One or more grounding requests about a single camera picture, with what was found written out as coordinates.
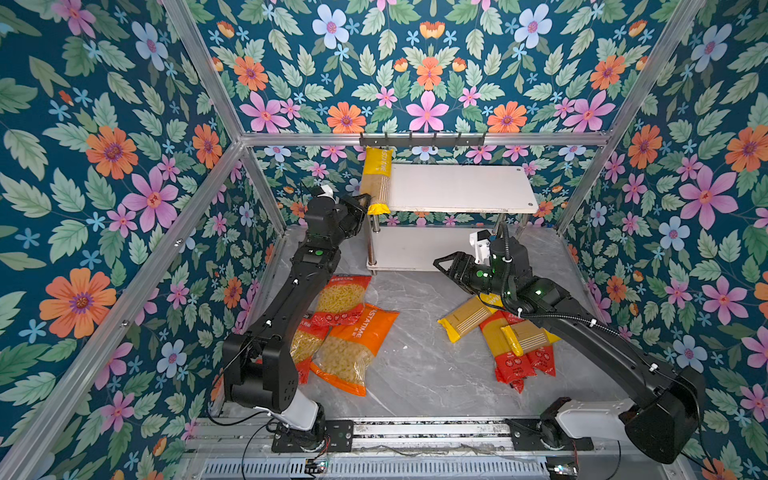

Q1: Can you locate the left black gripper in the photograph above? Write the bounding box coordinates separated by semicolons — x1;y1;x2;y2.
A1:
325;188;367;248

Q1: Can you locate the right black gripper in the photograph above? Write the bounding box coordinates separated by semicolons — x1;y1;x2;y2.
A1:
433;252;514;302

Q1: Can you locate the yellow spaghetti pack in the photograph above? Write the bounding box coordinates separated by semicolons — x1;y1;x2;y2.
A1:
438;294;502;343
501;320;560;357
360;147;394;216

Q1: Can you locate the red spaghetti pack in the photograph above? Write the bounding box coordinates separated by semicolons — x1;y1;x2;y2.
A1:
527;345;556;377
479;311;535;393

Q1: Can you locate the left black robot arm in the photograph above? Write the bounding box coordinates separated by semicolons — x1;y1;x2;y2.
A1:
222;194;371;432

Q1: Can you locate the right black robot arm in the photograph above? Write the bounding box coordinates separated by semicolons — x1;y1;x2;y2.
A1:
433;237;706;464

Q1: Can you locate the white two-tier shelf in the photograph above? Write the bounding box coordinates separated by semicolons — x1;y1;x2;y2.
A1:
367;164;538;272

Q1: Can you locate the red macaroni bag upper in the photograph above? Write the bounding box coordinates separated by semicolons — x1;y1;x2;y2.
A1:
310;275;372;327

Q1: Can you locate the red macaroni bag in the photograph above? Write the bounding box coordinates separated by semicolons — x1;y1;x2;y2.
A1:
310;275;372;327
290;318;331;384

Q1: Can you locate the red macaroni bag lower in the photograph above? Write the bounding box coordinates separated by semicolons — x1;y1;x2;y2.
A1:
290;318;331;384

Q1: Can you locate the orange macaroni bag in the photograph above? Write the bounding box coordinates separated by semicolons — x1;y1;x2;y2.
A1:
310;304;400;397

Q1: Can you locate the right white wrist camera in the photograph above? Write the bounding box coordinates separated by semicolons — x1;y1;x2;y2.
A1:
469;230;492;266

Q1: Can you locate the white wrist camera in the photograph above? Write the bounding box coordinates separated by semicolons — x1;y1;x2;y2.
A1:
310;185;335;200
469;230;492;266

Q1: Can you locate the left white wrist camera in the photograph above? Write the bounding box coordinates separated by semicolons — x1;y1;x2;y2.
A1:
310;185;335;200

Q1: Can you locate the metal hook rail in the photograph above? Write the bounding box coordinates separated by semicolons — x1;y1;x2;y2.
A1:
358;132;486;149

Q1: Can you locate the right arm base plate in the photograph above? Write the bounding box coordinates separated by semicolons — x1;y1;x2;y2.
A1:
503;418;594;451

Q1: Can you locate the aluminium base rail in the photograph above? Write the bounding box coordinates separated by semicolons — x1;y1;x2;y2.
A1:
180;417;652;476

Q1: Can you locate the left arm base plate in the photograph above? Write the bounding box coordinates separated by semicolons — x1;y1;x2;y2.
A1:
271;420;355;454

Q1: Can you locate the white vented cable duct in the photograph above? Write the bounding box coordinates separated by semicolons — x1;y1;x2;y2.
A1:
200;456;550;479

